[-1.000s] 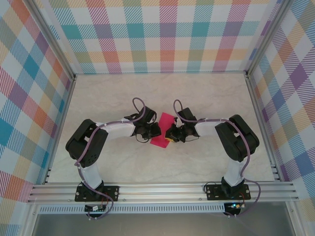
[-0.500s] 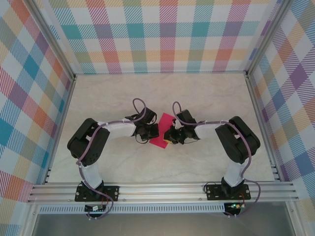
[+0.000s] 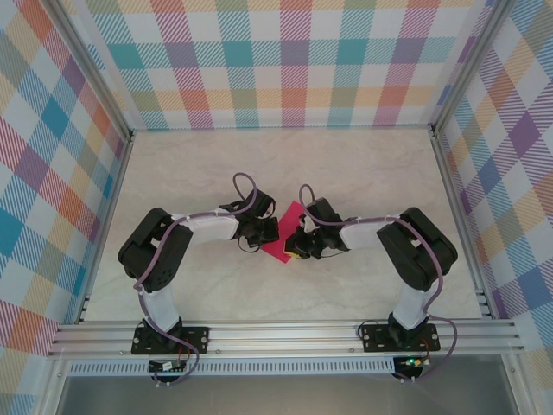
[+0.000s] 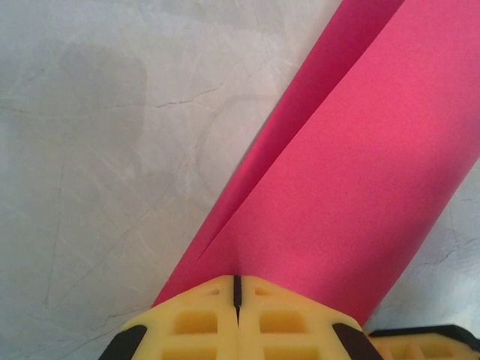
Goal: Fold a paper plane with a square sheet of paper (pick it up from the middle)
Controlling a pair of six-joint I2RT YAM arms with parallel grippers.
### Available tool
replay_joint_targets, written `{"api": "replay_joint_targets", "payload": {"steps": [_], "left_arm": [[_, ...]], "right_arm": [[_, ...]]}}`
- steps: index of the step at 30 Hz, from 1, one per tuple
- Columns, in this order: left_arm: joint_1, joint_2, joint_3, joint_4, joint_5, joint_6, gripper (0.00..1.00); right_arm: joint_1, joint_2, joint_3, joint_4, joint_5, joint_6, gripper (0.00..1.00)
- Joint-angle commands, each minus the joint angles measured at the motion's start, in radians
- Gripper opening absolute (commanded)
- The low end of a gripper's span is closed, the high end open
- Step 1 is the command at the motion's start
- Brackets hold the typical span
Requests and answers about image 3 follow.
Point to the aluminium mounting rail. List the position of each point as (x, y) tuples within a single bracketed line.
[(281, 339)]

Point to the aluminium frame post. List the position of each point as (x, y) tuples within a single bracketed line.
[(101, 80), (466, 65)]

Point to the aluminium side rail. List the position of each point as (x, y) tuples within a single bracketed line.
[(117, 181), (449, 181)]

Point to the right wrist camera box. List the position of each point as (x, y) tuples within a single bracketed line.
[(323, 208)]

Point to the pink square paper sheet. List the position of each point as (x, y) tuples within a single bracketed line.
[(287, 222)]

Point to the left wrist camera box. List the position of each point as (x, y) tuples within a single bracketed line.
[(263, 202)]

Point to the grey metal panel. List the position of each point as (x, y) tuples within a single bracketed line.
[(281, 397)]

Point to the thin aluminium rail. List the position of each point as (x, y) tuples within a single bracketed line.
[(281, 128)]

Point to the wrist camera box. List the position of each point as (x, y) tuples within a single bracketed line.
[(263, 202), (323, 208)]

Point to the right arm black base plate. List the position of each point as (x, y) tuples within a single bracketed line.
[(376, 339)]

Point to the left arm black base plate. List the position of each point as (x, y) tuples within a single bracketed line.
[(194, 339)]

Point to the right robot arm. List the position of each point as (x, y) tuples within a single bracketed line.
[(415, 255)]

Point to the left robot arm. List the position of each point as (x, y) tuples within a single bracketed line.
[(155, 255)]

